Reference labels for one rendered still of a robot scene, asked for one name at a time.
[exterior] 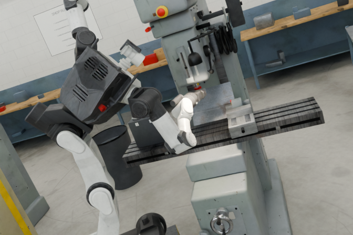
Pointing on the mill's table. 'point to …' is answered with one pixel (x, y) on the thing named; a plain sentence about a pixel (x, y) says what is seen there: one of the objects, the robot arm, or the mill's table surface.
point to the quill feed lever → (208, 57)
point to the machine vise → (249, 122)
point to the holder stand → (144, 132)
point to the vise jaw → (239, 111)
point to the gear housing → (175, 22)
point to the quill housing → (170, 49)
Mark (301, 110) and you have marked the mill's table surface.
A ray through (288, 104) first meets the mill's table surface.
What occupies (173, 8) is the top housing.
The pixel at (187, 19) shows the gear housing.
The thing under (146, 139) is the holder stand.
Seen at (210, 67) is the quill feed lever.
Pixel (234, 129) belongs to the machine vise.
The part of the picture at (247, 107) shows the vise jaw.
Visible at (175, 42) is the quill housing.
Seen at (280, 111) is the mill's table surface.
